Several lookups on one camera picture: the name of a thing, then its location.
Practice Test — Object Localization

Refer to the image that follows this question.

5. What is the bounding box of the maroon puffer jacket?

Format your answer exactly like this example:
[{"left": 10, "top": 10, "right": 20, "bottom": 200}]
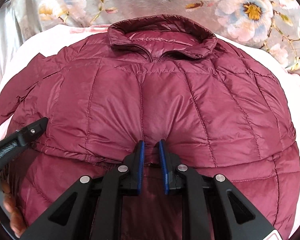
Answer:
[{"left": 0, "top": 15, "right": 299, "bottom": 239}]

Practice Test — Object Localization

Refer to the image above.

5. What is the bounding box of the person's left hand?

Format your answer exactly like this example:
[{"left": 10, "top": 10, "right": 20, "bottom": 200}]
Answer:
[{"left": 1, "top": 180, "right": 27, "bottom": 238}]

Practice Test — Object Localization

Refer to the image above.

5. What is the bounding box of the white satin curtain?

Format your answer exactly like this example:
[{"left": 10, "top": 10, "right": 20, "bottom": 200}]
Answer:
[{"left": 0, "top": 0, "right": 23, "bottom": 83}]

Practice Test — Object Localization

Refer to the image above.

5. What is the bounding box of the pink fleece blanket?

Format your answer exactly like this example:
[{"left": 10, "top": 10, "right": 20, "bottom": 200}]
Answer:
[{"left": 2, "top": 25, "right": 300, "bottom": 239}]

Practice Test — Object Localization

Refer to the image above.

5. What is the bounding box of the grey floral quilt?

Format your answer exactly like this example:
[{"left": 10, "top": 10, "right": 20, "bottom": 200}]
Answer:
[{"left": 11, "top": 0, "right": 300, "bottom": 75}]

